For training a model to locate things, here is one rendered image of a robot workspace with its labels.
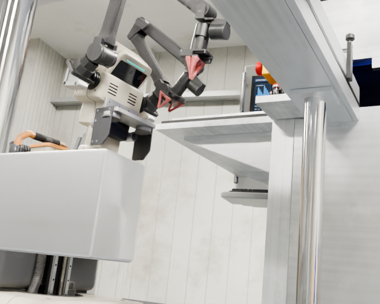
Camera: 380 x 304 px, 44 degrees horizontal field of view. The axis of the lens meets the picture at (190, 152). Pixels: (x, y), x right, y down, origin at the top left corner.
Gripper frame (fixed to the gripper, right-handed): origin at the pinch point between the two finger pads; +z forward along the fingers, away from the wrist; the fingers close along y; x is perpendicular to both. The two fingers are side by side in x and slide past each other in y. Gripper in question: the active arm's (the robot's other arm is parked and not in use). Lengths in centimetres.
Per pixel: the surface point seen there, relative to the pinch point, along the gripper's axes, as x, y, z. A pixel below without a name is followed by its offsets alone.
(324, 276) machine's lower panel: -13, 60, 55
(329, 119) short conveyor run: -16, 54, 16
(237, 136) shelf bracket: -2.4, 23.7, 20.1
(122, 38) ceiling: 272, -287, -156
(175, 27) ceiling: 269, -212, -167
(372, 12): -13, 60, -15
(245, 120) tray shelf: -11.0, 29.0, 17.4
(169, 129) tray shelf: -10.4, 3.3, 22.2
